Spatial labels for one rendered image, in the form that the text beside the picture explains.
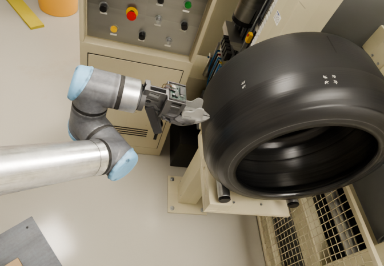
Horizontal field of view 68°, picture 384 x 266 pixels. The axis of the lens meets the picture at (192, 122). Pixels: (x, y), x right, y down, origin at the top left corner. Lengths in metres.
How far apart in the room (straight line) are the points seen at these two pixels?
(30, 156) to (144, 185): 1.48
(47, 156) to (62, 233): 1.31
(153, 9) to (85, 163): 0.88
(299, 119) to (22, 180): 0.58
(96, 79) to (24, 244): 0.74
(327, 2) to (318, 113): 0.39
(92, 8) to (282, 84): 0.95
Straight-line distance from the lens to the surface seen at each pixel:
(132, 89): 0.72
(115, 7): 1.39
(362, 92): 0.77
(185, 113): 0.78
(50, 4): 3.16
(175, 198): 2.01
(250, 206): 1.21
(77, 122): 0.80
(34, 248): 1.26
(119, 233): 1.89
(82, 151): 0.65
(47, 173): 0.60
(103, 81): 0.72
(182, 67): 1.50
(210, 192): 1.10
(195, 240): 1.96
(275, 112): 0.70
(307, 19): 1.00
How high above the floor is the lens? 1.79
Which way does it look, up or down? 48 degrees down
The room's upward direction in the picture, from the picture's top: 24 degrees clockwise
